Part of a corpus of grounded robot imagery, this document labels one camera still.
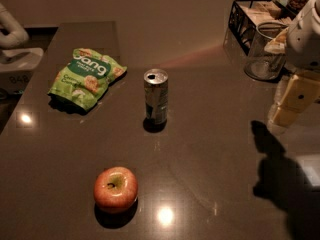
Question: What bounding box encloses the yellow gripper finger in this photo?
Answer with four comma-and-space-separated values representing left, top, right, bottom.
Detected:
270, 71, 320, 127

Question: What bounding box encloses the silver redbull can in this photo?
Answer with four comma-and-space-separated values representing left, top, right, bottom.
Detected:
144, 69, 168, 125

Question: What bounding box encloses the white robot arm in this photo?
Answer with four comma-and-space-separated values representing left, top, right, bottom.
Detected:
268, 0, 320, 128

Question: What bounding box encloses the green rice chip bag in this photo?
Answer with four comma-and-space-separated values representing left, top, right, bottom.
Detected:
48, 48, 127, 111

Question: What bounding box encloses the clear glass jar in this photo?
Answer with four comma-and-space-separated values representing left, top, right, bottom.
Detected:
244, 22, 286, 81

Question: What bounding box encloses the red apple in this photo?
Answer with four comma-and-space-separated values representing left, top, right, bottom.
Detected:
93, 167, 138, 214

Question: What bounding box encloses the white box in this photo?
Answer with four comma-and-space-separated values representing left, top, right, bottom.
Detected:
0, 48, 44, 99

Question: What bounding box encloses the white pipe object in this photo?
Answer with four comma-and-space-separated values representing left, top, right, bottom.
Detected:
0, 3, 29, 49

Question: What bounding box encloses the black wire basket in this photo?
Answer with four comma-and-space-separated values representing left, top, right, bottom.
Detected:
228, 0, 296, 55

